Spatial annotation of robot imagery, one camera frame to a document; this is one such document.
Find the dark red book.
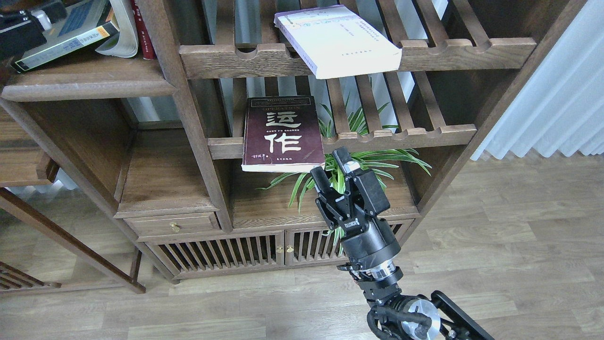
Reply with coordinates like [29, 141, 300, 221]
[242, 95, 326, 173]

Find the white paperback book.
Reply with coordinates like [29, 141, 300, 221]
[274, 5, 402, 79]

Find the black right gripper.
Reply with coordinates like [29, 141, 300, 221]
[310, 147, 401, 270]

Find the cream paged upright book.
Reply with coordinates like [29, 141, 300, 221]
[95, 0, 138, 58]

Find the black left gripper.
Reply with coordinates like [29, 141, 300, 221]
[0, 1, 67, 60]

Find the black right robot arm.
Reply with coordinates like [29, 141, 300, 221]
[311, 147, 492, 340]

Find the dark wooden bookshelf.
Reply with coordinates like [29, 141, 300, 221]
[1, 0, 586, 280]

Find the white curtain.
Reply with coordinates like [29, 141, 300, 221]
[471, 0, 604, 161]

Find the red spine upright book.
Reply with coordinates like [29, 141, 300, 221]
[130, 0, 157, 60]

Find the brass drawer knob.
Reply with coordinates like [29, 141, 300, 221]
[169, 222, 181, 233]

